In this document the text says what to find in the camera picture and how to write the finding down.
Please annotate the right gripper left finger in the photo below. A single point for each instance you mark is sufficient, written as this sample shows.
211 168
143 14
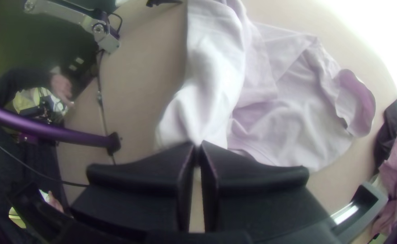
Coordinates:
141 189

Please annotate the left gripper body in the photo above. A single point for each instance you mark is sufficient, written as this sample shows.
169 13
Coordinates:
163 2

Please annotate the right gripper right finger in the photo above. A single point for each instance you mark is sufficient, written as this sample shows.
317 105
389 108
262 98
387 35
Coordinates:
252 196

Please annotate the white t-shirt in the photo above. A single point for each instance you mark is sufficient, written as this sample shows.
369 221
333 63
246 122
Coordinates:
219 84

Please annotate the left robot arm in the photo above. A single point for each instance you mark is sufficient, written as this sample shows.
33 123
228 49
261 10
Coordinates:
76 15

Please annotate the dark metal tube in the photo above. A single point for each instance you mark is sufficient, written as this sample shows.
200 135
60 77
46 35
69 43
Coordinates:
42 128

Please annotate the person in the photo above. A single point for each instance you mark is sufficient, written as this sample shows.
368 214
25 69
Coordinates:
12 83

